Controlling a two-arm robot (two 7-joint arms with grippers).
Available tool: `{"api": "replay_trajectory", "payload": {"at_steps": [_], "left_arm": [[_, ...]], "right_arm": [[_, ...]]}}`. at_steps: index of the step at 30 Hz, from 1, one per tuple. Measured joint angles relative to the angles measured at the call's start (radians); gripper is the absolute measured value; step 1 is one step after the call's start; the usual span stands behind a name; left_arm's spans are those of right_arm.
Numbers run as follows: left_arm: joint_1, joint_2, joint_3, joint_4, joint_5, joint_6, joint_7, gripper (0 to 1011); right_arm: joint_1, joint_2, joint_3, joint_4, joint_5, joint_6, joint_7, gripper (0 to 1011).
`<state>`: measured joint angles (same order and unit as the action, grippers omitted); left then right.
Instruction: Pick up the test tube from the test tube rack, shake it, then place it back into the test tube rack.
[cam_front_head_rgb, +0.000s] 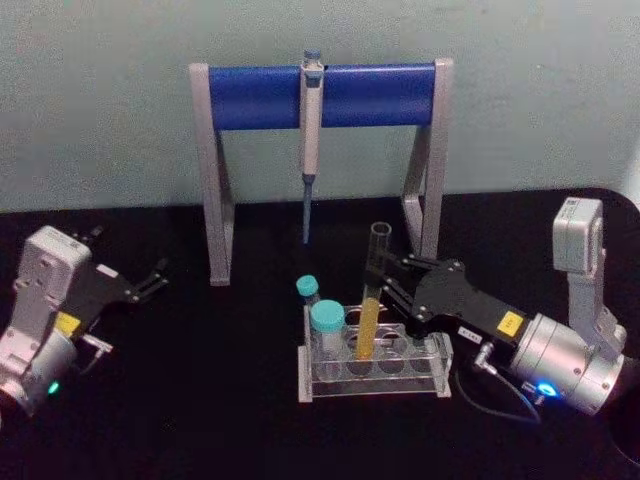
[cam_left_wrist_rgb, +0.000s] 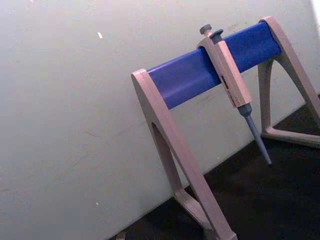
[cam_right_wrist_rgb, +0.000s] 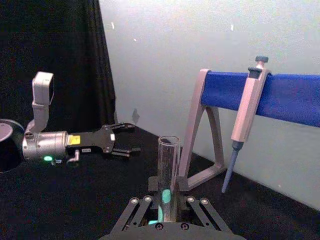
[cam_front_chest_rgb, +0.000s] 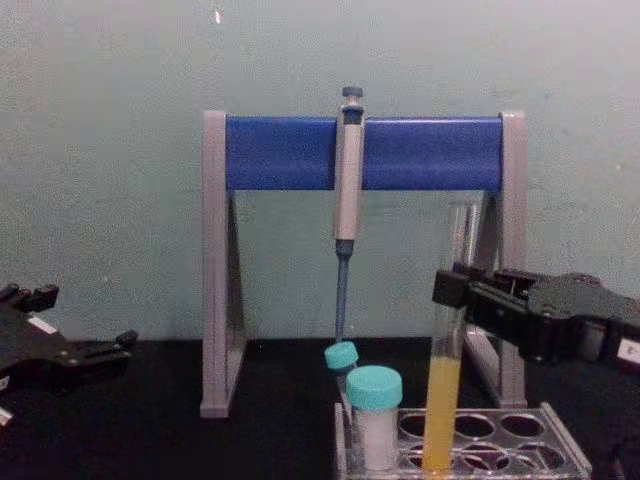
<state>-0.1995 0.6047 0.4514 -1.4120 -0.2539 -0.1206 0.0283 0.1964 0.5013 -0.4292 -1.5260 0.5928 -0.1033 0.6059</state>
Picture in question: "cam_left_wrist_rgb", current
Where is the blue bar pipette stand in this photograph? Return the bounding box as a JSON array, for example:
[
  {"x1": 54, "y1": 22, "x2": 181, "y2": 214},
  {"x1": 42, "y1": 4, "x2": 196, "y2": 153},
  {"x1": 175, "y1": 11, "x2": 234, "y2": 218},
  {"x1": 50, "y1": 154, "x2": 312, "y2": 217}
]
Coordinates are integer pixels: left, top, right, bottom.
[{"x1": 130, "y1": 15, "x2": 320, "y2": 240}]

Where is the pale grey pipette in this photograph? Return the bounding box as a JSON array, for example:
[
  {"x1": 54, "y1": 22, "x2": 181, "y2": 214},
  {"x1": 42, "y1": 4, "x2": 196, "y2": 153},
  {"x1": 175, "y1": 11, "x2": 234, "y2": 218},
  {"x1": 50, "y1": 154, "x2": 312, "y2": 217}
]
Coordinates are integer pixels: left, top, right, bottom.
[{"x1": 196, "y1": 24, "x2": 273, "y2": 168}]

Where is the black table cloth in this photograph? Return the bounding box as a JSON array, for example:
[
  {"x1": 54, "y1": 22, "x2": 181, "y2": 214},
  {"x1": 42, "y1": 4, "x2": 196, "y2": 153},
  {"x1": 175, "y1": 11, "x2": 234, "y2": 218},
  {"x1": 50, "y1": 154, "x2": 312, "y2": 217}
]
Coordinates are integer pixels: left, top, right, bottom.
[{"x1": 109, "y1": 93, "x2": 320, "y2": 240}]

